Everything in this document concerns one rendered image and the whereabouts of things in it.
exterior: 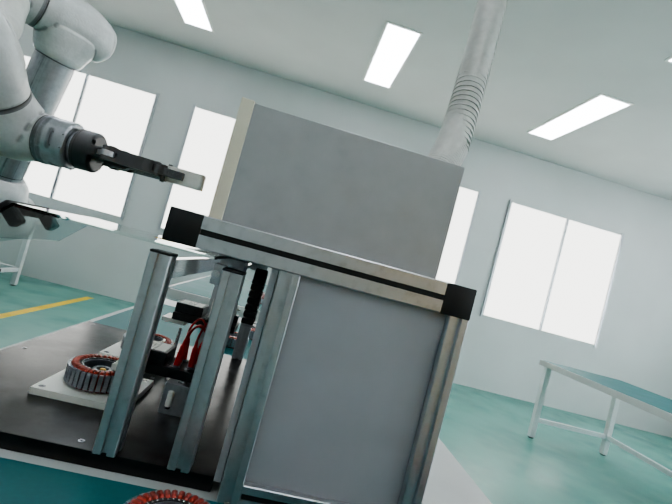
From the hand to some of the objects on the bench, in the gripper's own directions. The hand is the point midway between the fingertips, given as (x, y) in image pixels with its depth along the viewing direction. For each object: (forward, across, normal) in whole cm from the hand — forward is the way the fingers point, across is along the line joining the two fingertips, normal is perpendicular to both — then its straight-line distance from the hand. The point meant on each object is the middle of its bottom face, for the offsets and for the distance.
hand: (185, 178), depth 81 cm
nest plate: (-4, +4, -41) cm, 42 cm away
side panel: (+36, +24, -44) cm, 62 cm away
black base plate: (-2, -8, -44) cm, 44 cm away
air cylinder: (+11, +4, -41) cm, 43 cm away
